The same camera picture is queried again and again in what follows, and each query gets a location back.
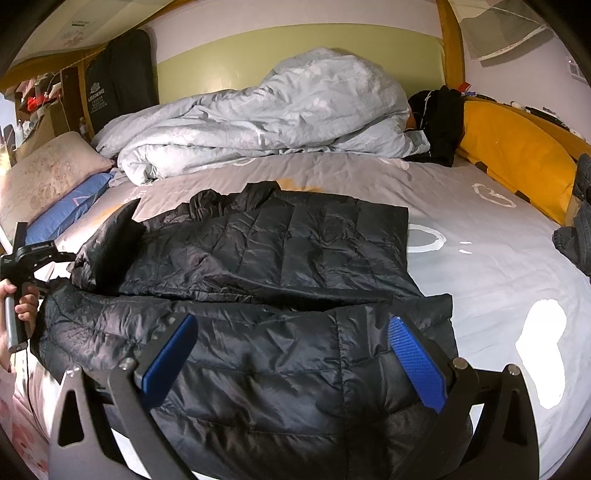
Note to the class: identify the small red box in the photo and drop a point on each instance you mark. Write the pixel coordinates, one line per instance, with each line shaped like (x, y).
(464, 86)

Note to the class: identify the long yellow pillow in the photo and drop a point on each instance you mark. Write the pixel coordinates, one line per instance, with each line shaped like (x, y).
(512, 147)

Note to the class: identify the checked hanging curtain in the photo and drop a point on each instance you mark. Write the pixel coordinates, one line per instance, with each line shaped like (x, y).
(498, 27)

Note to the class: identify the checked pastel overhead cloth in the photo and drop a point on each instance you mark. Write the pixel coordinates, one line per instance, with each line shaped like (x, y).
(92, 23)

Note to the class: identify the black puffer jacket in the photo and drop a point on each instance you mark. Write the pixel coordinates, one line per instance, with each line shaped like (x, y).
(277, 258)

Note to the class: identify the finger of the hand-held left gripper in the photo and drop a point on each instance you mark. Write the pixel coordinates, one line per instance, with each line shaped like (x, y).
(66, 260)

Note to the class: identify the black hanging garment bag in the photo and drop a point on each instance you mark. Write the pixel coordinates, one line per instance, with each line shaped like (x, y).
(120, 78)

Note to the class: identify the black hoodie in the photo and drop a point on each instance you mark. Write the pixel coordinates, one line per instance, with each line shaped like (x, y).
(438, 124)

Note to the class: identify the dark grey jeans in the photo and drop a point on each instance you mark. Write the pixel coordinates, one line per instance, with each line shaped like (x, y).
(577, 235)

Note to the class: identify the pink floral pillow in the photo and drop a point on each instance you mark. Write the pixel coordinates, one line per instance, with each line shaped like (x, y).
(51, 170)

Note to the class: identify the white wall socket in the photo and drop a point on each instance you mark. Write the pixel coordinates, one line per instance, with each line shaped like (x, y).
(575, 68)

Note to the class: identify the black phone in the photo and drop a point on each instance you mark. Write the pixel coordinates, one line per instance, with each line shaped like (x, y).
(539, 111)

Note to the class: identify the blue pillow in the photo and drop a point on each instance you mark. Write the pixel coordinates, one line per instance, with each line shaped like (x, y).
(69, 207)

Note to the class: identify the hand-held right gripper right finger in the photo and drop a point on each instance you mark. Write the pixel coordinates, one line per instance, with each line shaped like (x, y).
(415, 360)

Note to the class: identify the person's left hand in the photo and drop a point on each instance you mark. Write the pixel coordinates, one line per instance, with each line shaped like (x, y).
(28, 307)

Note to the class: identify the wooden bunk bed frame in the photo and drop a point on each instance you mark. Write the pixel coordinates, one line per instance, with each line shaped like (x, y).
(450, 46)

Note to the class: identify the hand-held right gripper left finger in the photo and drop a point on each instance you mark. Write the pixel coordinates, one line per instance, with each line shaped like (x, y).
(168, 360)

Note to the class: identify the grey crumpled duvet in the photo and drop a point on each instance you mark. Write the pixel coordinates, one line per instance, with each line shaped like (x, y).
(277, 110)

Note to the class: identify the cluttered wooden shelf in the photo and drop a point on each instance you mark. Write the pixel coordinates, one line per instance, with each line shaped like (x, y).
(37, 101)

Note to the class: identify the green headboard panel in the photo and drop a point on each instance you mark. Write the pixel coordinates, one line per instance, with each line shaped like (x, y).
(207, 64)

